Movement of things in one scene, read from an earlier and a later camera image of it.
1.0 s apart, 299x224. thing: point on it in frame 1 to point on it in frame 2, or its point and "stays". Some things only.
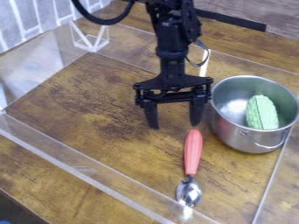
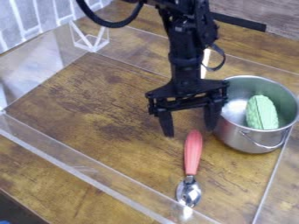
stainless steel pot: [254, 109] stays
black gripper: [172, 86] to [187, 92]
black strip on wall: [230, 19] stays
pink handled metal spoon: [188, 191] stays
